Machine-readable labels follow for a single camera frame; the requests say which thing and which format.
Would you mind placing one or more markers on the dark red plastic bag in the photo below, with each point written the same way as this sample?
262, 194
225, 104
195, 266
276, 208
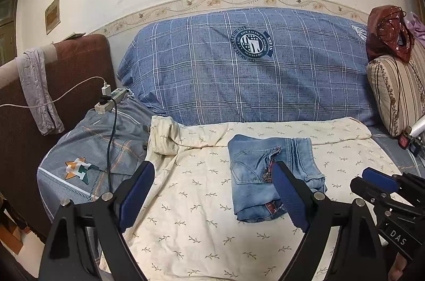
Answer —
387, 34

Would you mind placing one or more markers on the white power strip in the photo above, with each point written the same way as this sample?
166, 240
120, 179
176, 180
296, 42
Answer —
108, 103

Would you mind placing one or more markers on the person right hand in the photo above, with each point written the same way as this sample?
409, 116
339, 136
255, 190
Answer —
398, 269

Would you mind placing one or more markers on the small wall plaque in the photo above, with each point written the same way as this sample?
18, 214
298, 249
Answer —
52, 16

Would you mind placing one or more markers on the blue bed sheet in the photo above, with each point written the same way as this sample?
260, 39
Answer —
405, 160

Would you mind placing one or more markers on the blue denim jeans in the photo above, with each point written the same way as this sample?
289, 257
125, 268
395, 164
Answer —
255, 198

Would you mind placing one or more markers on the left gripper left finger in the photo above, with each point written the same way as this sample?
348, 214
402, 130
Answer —
67, 253

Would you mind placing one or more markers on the purple floral cloth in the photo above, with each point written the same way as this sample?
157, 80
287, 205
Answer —
416, 27

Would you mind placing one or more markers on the brown bed headboard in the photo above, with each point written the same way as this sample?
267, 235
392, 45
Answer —
76, 70

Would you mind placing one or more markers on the grey plaid pillow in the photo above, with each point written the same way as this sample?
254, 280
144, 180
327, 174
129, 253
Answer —
96, 156

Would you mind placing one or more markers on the striped floral pillow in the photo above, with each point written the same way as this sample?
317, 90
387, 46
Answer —
398, 89

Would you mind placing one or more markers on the cream leaf-print sheet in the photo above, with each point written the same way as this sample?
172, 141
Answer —
187, 228

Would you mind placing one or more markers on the lilac cloth on headboard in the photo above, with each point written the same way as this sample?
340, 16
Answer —
33, 79

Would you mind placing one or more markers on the wooden cabinet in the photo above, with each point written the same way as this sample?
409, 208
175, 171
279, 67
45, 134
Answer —
7, 31

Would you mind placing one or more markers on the red small bottle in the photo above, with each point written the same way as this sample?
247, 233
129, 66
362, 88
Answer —
405, 138

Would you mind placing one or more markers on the blue plaid quilt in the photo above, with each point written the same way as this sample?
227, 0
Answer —
251, 65

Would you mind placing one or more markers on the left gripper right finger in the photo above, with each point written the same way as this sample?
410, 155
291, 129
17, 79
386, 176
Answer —
315, 214

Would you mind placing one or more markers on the dark small bottle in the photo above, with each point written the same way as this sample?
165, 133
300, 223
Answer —
416, 148

